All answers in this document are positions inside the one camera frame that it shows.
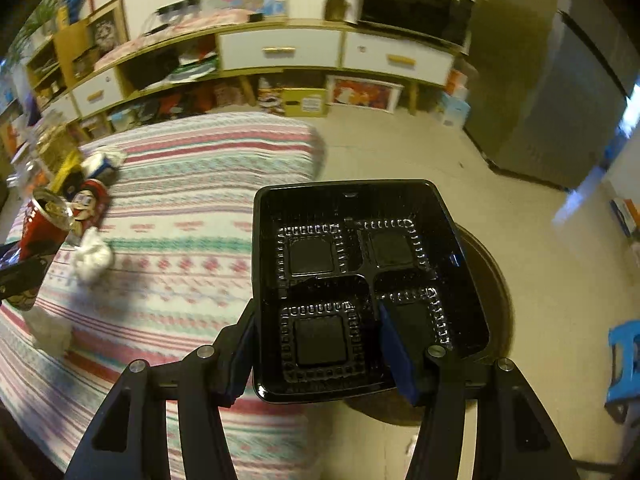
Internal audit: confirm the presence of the light blue box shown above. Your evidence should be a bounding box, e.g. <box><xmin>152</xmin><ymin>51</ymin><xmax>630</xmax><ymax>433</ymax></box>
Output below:
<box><xmin>442</xmin><ymin>95</ymin><xmax>471</xmax><ymax>128</ymax></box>

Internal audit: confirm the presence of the white cabinet drawer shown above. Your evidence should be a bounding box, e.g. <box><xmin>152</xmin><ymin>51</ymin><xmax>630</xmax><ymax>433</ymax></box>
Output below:
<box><xmin>220</xmin><ymin>29</ymin><xmax>343</xmax><ymax>71</ymax></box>
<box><xmin>344</xmin><ymin>31</ymin><xmax>453</xmax><ymax>86</ymax></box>
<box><xmin>71</xmin><ymin>67</ymin><xmax>123</xmax><ymax>118</ymax></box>
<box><xmin>37</xmin><ymin>92</ymin><xmax>78</xmax><ymax>126</ymax></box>

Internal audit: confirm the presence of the wooden TV cabinet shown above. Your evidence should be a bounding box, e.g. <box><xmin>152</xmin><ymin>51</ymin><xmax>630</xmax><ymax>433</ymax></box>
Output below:
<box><xmin>30</xmin><ymin>17</ymin><xmax>473</xmax><ymax>126</ymax></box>

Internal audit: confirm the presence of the white framed orange picture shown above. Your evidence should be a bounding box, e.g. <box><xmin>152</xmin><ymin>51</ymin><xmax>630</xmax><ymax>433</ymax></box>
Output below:
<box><xmin>325</xmin><ymin>75</ymin><xmax>405</xmax><ymax>111</ymax></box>

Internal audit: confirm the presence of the framed animal picture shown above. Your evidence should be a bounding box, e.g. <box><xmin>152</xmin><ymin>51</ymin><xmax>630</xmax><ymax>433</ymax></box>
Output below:
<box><xmin>85</xmin><ymin>0</ymin><xmax>128</xmax><ymax>58</ymax></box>

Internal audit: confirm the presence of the blue plastic stool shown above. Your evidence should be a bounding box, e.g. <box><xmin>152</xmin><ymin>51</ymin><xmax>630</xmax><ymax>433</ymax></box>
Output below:
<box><xmin>604</xmin><ymin>321</ymin><xmax>640</xmax><ymax>423</ymax></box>

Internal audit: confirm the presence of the yellow wooden shelf unit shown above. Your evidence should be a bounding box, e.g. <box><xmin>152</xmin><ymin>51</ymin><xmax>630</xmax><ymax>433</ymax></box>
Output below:
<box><xmin>22</xmin><ymin>17</ymin><xmax>93</xmax><ymax>103</ymax></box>

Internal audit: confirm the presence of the black electronic box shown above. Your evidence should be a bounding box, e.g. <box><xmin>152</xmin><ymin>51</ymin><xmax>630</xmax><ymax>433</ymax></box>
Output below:
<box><xmin>122</xmin><ymin>50</ymin><xmax>176</xmax><ymax>91</ymax></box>

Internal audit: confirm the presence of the large potted green plant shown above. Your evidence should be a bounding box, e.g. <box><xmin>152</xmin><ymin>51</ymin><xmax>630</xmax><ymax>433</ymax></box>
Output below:
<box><xmin>10</xmin><ymin>0</ymin><xmax>66</xmax><ymax>56</ymax></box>

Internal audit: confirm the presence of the blue figurine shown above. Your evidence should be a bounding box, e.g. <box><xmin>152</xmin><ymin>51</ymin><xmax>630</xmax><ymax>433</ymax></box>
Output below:
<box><xmin>62</xmin><ymin>0</ymin><xmax>91</xmax><ymax>23</ymax></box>

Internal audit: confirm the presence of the yellow cardboard box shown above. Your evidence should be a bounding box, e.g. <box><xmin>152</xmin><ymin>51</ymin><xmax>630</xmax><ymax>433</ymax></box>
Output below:
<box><xmin>282</xmin><ymin>87</ymin><xmax>331</xmax><ymax>118</ymax></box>

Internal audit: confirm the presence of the white tissue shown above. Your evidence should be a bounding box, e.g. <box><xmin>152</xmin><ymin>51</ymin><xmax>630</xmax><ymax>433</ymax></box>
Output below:
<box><xmin>75</xmin><ymin>229</ymin><xmax>115</xmax><ymax>282</ymax></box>
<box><xmin>29</xmin><ymin>307</ymin><xmax>72</xmax><ymax>358</ymax></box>

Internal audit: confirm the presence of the pink cloth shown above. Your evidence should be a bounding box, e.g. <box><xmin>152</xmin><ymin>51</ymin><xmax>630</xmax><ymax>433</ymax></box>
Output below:
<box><xmin>92</xmin><ymin>10</ymin><xmax>251</xmax><ymax>68</ymax></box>

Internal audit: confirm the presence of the glass jar with dried food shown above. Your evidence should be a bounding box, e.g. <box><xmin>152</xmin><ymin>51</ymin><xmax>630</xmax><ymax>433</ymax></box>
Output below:
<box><xmin>35</xmin><ymin>125</ymin><xmax>76</xmax><ymax>171</ymax></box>

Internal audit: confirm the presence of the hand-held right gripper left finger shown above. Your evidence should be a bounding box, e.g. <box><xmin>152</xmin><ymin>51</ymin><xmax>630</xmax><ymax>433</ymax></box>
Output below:
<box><xmin>64</xmin><ymin>300</ymin><xmax>257</xmax><ymax>480</ymax></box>

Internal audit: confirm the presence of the folded cloth pile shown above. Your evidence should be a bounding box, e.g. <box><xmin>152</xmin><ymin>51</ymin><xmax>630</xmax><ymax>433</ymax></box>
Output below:
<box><xmin>167</xmin><ymin>42</ymin><xmax>221</xmax><ymax>83</ymax></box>

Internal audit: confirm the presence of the orange white cardboard box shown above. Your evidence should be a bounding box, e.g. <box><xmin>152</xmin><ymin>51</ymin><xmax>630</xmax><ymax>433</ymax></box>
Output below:
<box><xmin>609</xmin><ymin>197</ymin><xmax>640</xmax><ymax>238</ymax></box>

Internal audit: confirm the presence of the dark round waste bin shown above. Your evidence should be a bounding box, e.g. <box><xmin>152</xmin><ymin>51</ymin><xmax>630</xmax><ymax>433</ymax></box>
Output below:
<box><xmin>345</xmin><ymin>225</ymin><xmax>513</xmax><ymax>426</ymax></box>

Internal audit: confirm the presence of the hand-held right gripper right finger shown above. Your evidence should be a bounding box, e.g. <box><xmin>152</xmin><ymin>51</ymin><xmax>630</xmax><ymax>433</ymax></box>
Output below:
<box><xmin>377</xmin><ymin>300</ymin><xmax>581</xmax><ymax>480</ymax></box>

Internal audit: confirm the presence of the striped patterned tablecloth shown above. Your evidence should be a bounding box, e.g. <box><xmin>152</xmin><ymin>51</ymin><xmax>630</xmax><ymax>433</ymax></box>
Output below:
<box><xmin>0</xmin><ymin>112</ymin><xmax>326</xmax><ymax>480</ymax></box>

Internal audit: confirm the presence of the yellow wrapper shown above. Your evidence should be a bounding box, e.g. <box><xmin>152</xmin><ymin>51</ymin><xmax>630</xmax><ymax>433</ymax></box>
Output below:
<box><xmin>52</xmin><ymin>152</ymin><xmax>83</xmax><ymax>196</ymax></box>

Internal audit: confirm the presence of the cartoon printed red can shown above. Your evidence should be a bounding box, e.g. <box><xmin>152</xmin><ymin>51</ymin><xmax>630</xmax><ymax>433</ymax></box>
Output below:
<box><xmin>67</xmin><ymin>179</ymin><xmax>112</xmax><ymax>247</ymax></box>

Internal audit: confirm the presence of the black microwave oven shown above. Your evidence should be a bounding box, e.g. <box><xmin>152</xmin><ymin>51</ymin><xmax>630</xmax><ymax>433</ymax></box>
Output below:
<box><xmin>356</xmin><ymin>0</ymin><xmax>476</xmax><ymax>51</ymax></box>

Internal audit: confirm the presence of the black plastic food tray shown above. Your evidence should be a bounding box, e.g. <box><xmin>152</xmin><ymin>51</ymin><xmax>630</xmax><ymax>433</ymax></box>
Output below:
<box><xmin>251</xmin><ymin>179</ymin><xmax>491</xmax><ymax>405</ymax></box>

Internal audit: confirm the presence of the grey refrigerator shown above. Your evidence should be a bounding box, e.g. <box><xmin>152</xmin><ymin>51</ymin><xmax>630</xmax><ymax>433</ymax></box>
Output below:
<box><xmin>465</xmin><ymin>0</ymin><xmax>640</xmax><ymax>191</ymax></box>

